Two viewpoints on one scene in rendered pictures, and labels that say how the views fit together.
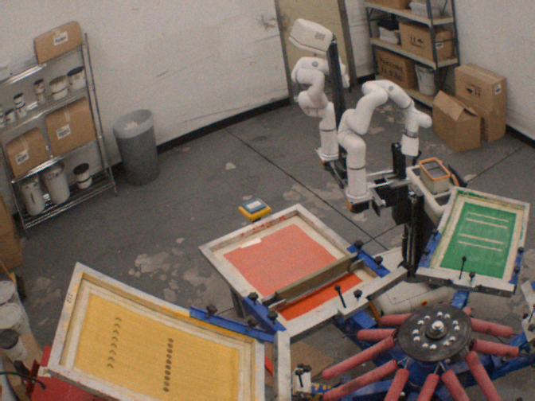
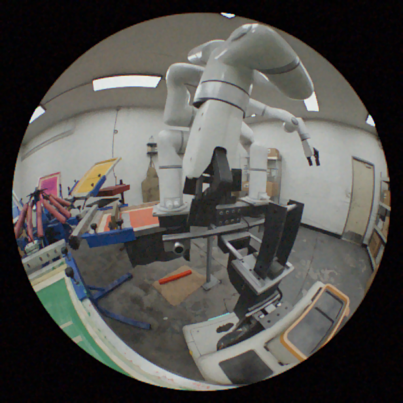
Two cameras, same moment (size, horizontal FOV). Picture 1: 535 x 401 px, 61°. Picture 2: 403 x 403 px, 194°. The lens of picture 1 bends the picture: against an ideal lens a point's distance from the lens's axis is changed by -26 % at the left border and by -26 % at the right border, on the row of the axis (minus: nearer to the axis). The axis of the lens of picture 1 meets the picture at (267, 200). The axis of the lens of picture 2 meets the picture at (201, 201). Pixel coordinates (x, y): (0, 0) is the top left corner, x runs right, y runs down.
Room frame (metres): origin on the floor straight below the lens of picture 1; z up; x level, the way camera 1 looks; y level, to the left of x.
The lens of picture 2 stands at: (2.46, -0.94, 1.28)
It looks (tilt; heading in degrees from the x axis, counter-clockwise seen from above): 14 degrees down; 80
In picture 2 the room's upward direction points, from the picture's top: straight up
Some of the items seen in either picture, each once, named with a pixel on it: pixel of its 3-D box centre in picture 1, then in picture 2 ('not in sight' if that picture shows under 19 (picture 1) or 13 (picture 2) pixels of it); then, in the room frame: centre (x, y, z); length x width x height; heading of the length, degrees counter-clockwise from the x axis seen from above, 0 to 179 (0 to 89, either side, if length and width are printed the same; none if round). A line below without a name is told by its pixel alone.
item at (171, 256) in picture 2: not in sight; (157, 246); (2.27, -0.20, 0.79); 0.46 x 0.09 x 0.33; 26
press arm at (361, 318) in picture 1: (360, 320); (76, 220); (1.64, -0.30, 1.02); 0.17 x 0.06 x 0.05; 26
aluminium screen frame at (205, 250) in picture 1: (291, 266); (141, 214); (2.15, -0.06, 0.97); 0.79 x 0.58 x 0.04; 26
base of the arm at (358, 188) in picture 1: (359, 178); (171, 188); (2.42, -0.46, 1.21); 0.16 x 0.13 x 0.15; 98
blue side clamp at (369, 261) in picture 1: (368, 264); (109, 237); (2.05, -0.42, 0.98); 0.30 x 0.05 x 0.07; 26
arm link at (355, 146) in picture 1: (353, 149); (173, 148); (2.43, -0.44, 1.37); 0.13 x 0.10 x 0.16; 17
